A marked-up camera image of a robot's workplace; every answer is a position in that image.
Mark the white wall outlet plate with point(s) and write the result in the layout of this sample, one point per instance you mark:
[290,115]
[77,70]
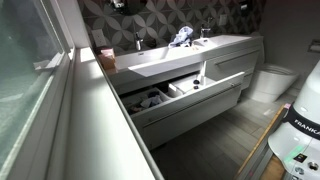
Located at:
[99,37]

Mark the white toilet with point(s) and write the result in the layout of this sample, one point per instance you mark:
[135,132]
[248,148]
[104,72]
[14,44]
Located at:
[269,81]

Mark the white window sill ledge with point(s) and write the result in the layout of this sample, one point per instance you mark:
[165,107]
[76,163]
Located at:
[103,144]

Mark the chrome faucet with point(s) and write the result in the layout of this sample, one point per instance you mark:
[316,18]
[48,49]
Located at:
[138,41]
[205,27]

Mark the sliding glass window pane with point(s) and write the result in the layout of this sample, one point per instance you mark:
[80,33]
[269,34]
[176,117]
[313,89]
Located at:
[34,66]

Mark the blue crumpled cloth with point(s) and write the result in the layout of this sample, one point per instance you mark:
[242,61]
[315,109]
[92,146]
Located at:
[182,38]

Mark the open white vanity drawer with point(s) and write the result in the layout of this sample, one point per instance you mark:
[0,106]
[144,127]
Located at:
[160,118]

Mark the closed white right drawer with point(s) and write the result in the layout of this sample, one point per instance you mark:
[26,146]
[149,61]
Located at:
[240,61]

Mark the white bathroom vanity counter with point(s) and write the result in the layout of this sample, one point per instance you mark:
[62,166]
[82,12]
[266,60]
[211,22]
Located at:
[141,69]

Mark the white drawer organizer tray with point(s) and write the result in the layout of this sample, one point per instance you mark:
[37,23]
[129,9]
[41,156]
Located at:
[186,85]

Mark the right chrome faucet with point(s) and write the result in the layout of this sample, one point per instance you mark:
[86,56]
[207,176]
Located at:
[205,27]

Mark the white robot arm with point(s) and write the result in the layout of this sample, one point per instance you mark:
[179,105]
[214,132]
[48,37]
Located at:
[297,140]

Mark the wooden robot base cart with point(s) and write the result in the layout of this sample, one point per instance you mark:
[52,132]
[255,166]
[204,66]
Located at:
[261,163]

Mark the left chrome faucet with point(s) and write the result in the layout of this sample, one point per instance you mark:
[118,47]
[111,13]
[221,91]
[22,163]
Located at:
[138,41]

